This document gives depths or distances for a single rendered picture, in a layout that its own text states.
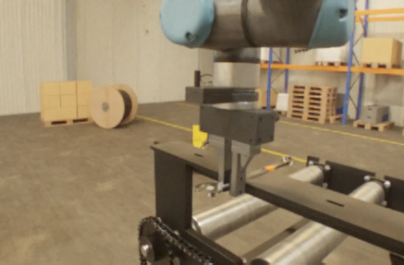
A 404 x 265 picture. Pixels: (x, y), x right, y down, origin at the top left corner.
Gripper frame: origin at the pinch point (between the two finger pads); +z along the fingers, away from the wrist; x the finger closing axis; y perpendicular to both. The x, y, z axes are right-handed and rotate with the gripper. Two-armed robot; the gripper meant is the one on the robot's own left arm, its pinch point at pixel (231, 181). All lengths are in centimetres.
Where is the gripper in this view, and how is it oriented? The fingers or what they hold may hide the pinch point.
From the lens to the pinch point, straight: 52.1
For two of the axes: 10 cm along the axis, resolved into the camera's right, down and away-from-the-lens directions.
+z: -0.2, 9.8, 2.1
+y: 7.6, -1.2, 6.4
